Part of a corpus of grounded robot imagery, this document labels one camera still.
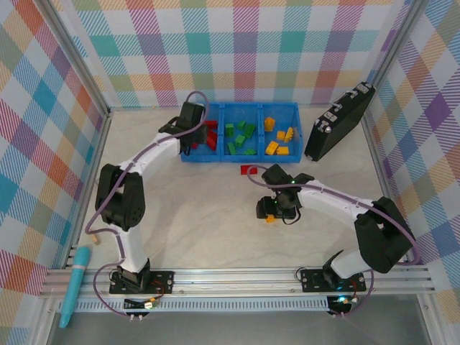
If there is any black briefcase with metal latches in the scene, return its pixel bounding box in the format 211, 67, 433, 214
304, 82, 377, 162

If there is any teal marker pen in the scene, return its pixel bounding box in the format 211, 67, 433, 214
59, 246, 93, 328

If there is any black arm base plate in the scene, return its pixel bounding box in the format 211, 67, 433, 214
300, 267, 367, 293
109, 269, 175, 295

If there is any aluminium mounting rail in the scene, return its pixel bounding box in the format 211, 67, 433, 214
38, 264, 433, 300

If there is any aluminium side rail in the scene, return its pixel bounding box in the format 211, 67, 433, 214
360, 109, 413, 266
63, 109, 113, 270

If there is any slotted grey cable tray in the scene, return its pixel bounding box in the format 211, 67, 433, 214
57, 296, 330, 314

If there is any aluminium corner post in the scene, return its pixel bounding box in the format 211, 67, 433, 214
364, 0, 431, 109
42, 0, 112, 114

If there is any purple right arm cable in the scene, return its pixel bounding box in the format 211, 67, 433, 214
247, 164, 422, 319

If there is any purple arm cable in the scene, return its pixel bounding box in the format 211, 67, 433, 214
85, 91, 211, 319
247, 164, 422, 319

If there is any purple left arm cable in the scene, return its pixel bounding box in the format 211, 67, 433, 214
85, 91, 211, 319

